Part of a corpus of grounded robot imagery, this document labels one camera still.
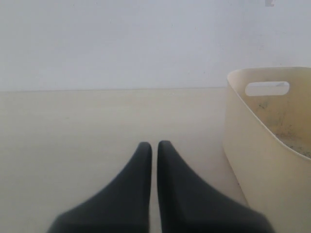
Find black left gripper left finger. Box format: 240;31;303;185
48;142;152;233

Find cream plastic bin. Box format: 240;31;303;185
223;67;311;233

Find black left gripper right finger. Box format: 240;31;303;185
157;140;275;233

